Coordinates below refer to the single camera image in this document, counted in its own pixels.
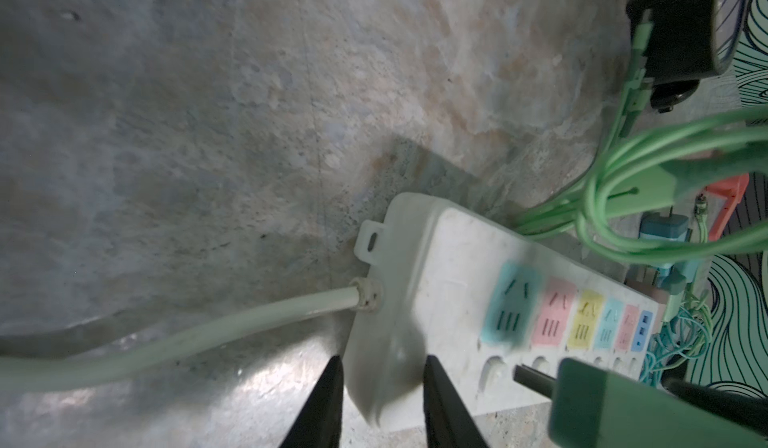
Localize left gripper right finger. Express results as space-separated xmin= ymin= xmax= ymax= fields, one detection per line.
xmin=423 ymin=355 xmax=488 ymax=448

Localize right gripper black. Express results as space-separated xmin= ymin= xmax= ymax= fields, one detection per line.
xmin=626 ymin=0 xmax=749 ymax=112

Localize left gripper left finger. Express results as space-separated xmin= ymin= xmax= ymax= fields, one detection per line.
xmin=280 ymin=355 xmax=344 ymax=448

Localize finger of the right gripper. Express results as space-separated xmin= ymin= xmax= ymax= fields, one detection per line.
xmin=662 ymin=379 xmax=768 ymax=436

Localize white power strip coloured sockets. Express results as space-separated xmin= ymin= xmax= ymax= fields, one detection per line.
xmin=1 ymin=193 xmax=661 ymax=431

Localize light green charger plug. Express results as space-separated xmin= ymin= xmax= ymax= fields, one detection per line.
xmin=512 ymin=3 xmax=768 ymax=448

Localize teal charger plug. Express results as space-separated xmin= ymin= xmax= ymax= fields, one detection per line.
xmin=639 ymin=212 xmax=690 ymax=286

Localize red plastic clamp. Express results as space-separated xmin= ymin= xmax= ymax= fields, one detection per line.
xmin=704 ymin=173 xmax=750 ymax=242

